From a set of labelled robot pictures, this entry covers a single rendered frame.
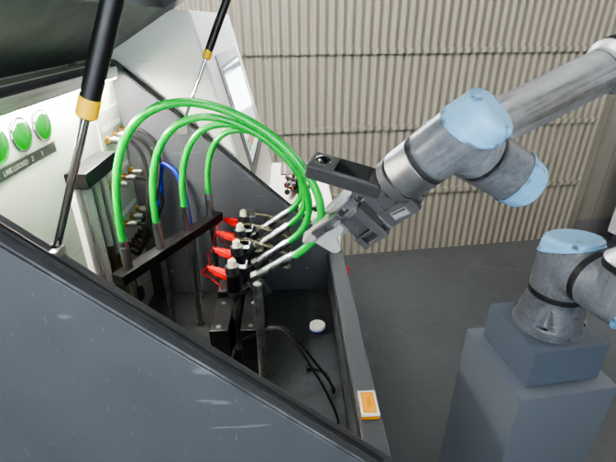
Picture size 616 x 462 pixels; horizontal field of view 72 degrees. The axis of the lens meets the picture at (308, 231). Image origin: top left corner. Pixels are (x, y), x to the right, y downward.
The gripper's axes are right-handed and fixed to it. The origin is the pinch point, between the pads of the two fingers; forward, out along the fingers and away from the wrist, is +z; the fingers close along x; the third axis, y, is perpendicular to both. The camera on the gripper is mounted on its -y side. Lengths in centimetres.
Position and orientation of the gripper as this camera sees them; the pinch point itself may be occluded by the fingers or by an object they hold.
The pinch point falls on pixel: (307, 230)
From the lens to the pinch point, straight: 73.5
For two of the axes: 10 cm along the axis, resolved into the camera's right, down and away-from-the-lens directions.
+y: 7.3, 6.6, 1.9
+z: -5.8, 4.5, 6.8
